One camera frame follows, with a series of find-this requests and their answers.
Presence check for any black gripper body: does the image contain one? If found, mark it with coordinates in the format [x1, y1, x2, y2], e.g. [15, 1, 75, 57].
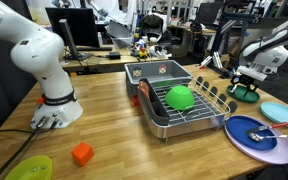
[231, 74, 259, 87]

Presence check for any dark green plate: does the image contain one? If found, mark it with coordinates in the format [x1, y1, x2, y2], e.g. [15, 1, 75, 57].
[226, 84, 261, 104]

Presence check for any light blue plate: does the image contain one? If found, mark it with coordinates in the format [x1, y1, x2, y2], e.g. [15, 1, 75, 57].
[259, 101, 288, 130]

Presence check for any dark blue plate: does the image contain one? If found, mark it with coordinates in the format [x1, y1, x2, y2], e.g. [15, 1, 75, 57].
[225, 115, 278, 152]

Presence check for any silver ladle spoon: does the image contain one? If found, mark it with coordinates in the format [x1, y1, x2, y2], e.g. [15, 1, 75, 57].
[248, 132, 288, 143]

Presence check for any bright green bowl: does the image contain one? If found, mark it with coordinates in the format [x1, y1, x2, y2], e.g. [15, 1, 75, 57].
[164, 85, 196, 111]

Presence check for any grey plastic bin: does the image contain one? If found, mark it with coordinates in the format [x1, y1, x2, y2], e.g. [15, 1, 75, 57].
[124, 59, 194, 98]

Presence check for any black white headset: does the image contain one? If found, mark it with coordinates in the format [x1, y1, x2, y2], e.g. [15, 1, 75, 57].
[148, 44, 172, 58]

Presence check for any reddish brown utensil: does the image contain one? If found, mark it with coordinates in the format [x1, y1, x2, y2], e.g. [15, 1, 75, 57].
[138, 80, 152, 105]

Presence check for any yellow rubber duck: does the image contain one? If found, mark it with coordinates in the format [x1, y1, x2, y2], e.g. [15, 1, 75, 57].
[137, 47, 149, 60]

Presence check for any small red object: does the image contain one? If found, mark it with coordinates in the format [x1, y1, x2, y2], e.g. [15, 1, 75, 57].
[132, 95, 142, 108]

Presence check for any black power adapter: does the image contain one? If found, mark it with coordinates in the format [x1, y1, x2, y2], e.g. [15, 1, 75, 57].
[108, 51, 122, 60]

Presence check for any tilted grey storage bin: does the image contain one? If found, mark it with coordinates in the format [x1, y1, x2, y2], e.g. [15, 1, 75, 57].
[105, 20, 135, 49]

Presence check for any wooden background desk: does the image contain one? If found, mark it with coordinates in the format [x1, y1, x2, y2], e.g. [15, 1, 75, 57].
[59, 46, 169, 74]

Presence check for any orange cube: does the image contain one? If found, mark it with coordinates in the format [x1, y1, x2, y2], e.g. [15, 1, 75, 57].
[70, 141, 95, 168]

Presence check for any black computer monitor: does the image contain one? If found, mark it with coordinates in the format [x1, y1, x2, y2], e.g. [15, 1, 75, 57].
[44, 7, 101, 62]

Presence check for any yellow green bowl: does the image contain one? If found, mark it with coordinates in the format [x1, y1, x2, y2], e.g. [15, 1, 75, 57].
[4, 154, 54, 180]

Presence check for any red handled knife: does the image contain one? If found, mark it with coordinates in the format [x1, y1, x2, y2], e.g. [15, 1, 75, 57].
[247, 121, 288, 134]

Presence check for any black camera stand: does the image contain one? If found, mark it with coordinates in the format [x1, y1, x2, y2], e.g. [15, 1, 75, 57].
[213, 13, 262, 78]

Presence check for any grey wire dish rack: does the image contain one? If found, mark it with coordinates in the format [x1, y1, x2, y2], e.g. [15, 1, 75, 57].
[137, 76, 238, 139]

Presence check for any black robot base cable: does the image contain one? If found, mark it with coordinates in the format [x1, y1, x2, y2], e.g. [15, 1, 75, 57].
[0, 116, 57, 180]

